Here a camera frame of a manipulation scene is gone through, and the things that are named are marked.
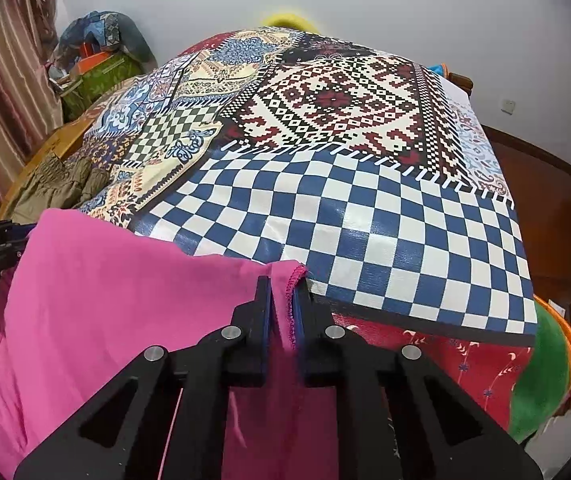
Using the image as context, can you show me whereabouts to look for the orange box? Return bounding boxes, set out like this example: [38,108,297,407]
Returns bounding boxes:
[78,42,116,76]

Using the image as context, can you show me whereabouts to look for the blue patterned cloth bundle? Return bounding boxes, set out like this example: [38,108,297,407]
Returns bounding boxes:
[58,10,158,68]

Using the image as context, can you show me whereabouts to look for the striped brown curtain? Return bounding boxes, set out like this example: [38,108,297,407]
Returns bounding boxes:
[0,0,66,221]

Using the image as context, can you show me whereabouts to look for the wooden bed frame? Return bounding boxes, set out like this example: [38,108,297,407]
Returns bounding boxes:
[0,110,101,221]

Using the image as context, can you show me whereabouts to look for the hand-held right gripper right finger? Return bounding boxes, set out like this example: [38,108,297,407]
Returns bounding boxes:
[290,276,543,480]

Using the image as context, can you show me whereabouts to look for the yellow round object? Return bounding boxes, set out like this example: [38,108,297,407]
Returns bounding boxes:
[260,7,321,31]

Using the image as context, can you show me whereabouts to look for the patchwork patterned blanket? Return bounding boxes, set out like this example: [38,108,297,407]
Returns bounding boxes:
[72,27,539,348]

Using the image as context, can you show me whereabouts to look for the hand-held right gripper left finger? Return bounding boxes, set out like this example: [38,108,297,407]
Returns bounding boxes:
[14,275,273,480]

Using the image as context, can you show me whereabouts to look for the olive green pants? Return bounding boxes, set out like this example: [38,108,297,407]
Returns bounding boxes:
[9,152,111,223]

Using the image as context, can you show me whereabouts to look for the red floral blanket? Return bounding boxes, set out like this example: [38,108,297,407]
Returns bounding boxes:
[333,310,536,431]

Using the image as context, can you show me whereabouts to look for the pink pants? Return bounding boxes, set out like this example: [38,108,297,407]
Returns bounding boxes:
[0,208,391,480]

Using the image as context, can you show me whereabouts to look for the green plush cloth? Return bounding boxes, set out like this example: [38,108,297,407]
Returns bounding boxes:
[508,302,571,443]

